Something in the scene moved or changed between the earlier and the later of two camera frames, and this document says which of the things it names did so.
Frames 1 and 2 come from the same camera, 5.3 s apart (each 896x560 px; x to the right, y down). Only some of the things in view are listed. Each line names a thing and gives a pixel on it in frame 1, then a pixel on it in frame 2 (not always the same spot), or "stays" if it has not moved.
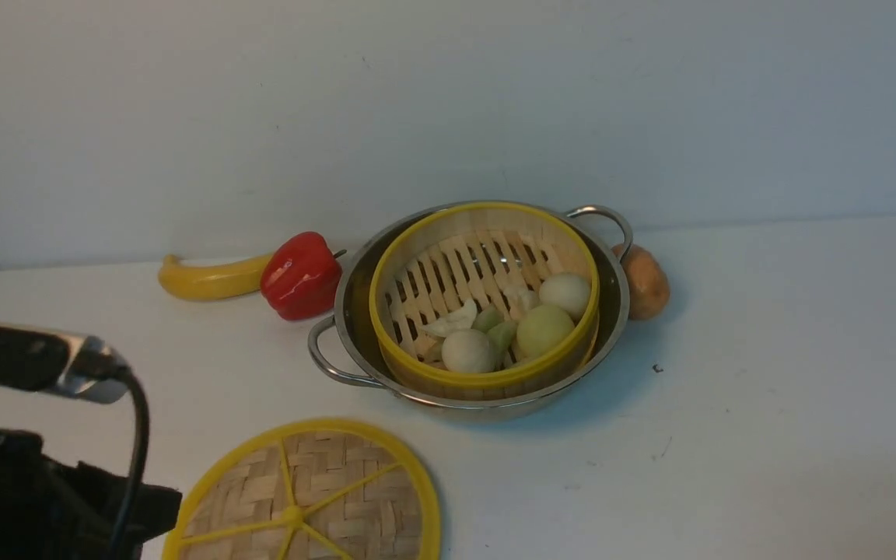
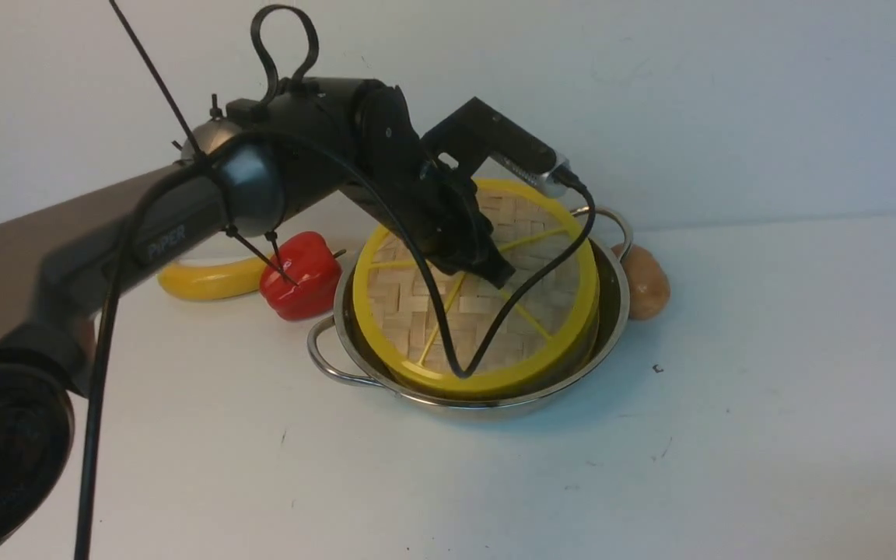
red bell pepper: [301, 276] stays
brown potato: [649, 285] stays
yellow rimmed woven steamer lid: [321, 489] to [536, 232]
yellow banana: [180, 280] stays
